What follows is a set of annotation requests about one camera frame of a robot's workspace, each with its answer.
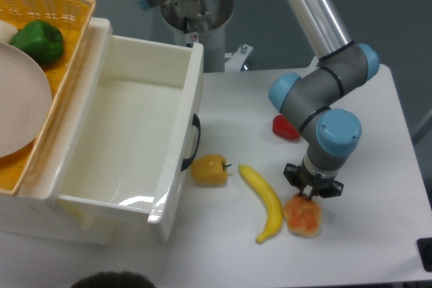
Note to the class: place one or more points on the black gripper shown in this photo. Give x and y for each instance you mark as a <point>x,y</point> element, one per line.
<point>299,177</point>

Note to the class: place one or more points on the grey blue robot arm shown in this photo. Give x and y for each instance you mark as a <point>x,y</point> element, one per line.
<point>306,102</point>

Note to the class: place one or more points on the pink round plate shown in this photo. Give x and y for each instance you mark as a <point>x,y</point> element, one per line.
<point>25,99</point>

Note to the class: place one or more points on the yellow banana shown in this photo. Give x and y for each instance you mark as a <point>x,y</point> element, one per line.
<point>270,200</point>

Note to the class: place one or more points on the red bell pepper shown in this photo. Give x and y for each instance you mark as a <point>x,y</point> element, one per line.
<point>281,127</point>

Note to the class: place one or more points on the yellow bell pepper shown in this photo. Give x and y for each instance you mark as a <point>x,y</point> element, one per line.
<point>210,170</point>

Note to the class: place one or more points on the black object at table edge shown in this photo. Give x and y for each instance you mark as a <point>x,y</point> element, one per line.
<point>424,246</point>

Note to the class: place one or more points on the white open drawer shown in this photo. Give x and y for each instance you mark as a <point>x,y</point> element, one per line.
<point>127,161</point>

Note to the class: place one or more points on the dark haired person head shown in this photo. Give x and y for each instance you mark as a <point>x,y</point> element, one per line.
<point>112,279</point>

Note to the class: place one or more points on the white drawer cabinet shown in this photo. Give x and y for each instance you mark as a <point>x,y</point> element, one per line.
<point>38,208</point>

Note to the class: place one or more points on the yellow woven basket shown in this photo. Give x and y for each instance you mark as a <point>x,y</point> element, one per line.
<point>72,17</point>

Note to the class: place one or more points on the green bell pepper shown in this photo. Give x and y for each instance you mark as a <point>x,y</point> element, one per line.
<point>40,40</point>

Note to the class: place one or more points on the white vegetable in basket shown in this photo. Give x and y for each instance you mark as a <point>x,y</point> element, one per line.
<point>7,32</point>

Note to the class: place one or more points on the black drawer handle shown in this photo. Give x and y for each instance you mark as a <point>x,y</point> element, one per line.
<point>195,143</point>

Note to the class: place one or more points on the metal bracket with bolts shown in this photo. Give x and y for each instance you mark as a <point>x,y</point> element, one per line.
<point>238,61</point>

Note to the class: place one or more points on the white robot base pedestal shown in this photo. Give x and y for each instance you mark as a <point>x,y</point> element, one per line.
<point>202,21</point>

